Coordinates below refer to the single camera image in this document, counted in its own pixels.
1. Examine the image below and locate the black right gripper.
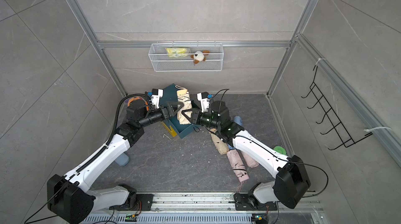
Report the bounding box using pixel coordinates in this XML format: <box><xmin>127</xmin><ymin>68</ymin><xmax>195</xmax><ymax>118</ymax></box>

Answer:
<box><xmin>183</xmin><ymin>109</ymin><xmax>222</xmax><ymax>132</ymax></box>

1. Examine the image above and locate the teal and yellow drawer box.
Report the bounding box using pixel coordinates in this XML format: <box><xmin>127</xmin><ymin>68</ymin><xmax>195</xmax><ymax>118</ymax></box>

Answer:
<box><xmin>158</xmin><ymin>83</ymin><xmax>201</xmax><ymax>139</ymax></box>

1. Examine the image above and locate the beige umbrella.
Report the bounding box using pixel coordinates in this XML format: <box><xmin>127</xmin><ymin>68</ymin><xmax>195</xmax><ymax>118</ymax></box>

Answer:
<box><xmin>175</xmin><ymin>85</ymin><xmax>192</xmax><ymax>125</ymax></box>
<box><xmin>209</xmin><ymin>129</ymin><xmax>229</xmax><ymax>155</ymax></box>

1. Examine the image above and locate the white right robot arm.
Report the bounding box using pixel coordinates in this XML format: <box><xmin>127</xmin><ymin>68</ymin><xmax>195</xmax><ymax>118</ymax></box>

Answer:
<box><xmin>181</xmin><ymin>101</ymin><xmax>311</xmax><ymax>209</ymax></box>

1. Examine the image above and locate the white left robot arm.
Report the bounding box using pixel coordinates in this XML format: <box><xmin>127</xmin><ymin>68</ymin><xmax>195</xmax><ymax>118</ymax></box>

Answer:
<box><xmin>47</xmin><ymin>100</ymin><xmax>184</xmax><ymax>224</ymax></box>

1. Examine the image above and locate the blue folded umbrella right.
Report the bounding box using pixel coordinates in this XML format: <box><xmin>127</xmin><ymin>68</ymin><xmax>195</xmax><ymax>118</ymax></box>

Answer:
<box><xmin>233</xmin><ymin>116</ymin><xmax>243</xmax><ymax>127</ymax></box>

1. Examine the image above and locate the pink folded umbrella front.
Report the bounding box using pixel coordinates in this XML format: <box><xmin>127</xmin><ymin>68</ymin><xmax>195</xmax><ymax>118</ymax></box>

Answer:
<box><xmin>226</xmin><ymin>149</ymin><xmax>249</xmax><ymax>183</ymax></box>

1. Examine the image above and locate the pink folded umbrella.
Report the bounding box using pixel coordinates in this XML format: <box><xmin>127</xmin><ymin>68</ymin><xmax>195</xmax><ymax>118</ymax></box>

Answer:
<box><xmin>241</xmin><ymin>151</ymin><xmax>260</xmax><ymax>168</ymax></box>
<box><xmin>226</xmin><ymin>149</ymin><xmax>249</xmax><ymax>183</ymax></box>

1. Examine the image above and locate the pink folded umbrella rear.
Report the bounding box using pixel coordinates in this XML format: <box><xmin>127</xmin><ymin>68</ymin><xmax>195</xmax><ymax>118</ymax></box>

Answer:
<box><xmin>241</xmin><ymin>151</ymin><xmax>260</xmax><ymax>168</ymax></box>

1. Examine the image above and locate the orange shark plush toy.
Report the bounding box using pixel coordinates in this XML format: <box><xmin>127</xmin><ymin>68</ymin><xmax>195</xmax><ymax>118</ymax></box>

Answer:
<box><xmin>127</xmin><ymin>96</ymin><xmax>149</xmax><ymax>111</ymax></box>

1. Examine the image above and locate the yellow package in basket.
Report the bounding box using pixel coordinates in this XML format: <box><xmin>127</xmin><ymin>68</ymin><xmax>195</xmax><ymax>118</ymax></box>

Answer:
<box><xmin>166</xmin><ymin>47</ymin><xmax>191</xmax><ymax>58</ymax></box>

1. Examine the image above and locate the brown white plush dog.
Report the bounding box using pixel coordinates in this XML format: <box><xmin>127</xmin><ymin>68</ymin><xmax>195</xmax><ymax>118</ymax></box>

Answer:
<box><xmin>191</xmin><ymin>50</ymin><xmax>210</xmax><ymax>65</ymax></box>

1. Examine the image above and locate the light blue cup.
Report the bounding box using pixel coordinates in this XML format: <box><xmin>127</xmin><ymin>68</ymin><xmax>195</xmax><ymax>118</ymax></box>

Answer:
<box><xmin>114</xmin><ymin>153</ymin><xmax>130</xmax><ymax>167</ymax></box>

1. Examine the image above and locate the green round object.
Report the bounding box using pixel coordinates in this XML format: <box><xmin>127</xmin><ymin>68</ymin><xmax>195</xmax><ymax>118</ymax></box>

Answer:
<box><xmin>273</xmin><ymin>146</ymin><xmax>287</xmax><ymax>155</ymax></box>

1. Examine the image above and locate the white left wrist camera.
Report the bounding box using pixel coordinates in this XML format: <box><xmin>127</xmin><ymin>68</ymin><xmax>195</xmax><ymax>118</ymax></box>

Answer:
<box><xmin>149</xmin><ymin>89</ymin><xmax>164</xmax><ymax>109</ymax></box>

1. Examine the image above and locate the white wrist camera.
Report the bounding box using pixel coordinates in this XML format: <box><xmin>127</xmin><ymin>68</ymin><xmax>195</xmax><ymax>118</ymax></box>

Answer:
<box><xmin>197</xmin><ymin>92</ymin><xmax>212</xmax><ymax>113</ymax></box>
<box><xmin>149</xmin><ymin>89</ymin><xmax>164</xmax><ymax>109</ymax></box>

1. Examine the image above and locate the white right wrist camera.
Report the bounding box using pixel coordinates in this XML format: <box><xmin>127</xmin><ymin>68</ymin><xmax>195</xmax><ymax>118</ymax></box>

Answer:
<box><xmin>197</xmin><ymin>92</ymin><xmax>212</xmax><ymax>113</ymax></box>

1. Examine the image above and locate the white wire wall basket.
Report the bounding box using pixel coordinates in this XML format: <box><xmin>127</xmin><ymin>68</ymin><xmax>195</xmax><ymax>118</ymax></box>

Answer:
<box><xmin>148</xmin><ymin>42</ymin><xmax>224</xmax><ymax>72</ymax></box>

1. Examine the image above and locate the metal base rail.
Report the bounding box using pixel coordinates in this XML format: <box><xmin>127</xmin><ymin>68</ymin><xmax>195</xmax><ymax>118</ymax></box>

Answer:
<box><xmin>83</xmin><ymin>192</ymin><xmax>328</xmax><ymax>224</ymax></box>

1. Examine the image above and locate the black wire wall hook rack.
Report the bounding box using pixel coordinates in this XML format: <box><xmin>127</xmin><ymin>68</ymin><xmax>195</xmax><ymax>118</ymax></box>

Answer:
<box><xmin>301</xmin><ymin>66</ymin><xmax>373</xmax><ymax>151</ymax></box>

